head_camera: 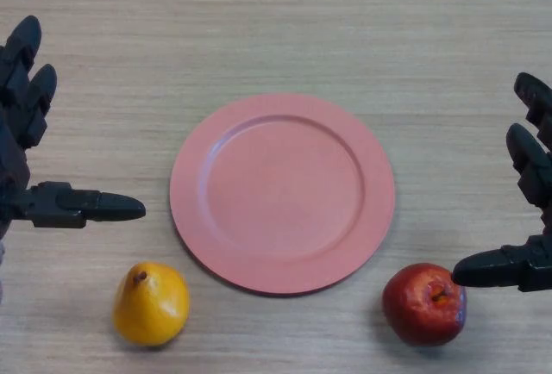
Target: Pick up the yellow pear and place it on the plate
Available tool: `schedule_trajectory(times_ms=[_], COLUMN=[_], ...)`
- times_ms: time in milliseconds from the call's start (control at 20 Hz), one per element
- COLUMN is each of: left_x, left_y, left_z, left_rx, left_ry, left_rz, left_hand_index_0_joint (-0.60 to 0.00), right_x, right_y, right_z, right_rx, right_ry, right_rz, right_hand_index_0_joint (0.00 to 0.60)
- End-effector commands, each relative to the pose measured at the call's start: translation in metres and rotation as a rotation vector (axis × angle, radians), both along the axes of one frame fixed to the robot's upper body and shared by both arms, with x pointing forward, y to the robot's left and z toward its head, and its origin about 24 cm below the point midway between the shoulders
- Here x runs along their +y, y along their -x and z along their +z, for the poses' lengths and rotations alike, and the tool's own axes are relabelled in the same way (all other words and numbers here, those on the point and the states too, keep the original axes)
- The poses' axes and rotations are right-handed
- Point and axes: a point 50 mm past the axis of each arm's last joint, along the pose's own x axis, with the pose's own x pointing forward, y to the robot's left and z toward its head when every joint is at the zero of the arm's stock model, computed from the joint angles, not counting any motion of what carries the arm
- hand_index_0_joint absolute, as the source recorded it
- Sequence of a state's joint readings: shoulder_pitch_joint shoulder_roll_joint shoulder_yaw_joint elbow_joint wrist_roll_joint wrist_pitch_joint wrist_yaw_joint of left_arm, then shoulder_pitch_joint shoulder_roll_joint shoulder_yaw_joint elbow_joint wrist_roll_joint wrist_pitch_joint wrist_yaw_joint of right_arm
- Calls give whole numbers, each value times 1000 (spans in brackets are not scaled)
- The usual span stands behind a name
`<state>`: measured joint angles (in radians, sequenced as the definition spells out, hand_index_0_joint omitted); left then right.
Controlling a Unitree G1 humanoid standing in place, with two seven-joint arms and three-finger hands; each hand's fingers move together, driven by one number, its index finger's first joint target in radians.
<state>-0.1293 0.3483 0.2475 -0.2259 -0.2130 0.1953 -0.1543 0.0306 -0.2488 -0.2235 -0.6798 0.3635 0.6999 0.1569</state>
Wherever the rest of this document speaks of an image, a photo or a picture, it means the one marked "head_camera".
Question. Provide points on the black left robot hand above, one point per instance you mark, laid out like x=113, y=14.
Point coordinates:
x=17, y=102

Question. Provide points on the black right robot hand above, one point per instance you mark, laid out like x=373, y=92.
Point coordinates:
x=496, y=268

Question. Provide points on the yellow pear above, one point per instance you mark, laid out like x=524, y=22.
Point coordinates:
x=148, y=309

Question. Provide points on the pink round plate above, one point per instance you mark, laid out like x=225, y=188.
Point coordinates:
x=282, y=195

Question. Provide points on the red apple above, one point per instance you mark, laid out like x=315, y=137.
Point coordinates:
x=414, y=309

